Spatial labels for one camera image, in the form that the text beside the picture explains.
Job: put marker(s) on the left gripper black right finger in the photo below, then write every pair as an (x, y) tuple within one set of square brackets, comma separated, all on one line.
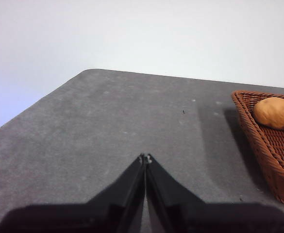
[(180, 213)]

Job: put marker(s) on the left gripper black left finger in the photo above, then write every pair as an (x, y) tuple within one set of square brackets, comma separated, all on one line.
[(107, 213)]

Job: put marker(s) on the brown wicker basket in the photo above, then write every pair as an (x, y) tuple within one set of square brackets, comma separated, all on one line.
[(277, 170)]

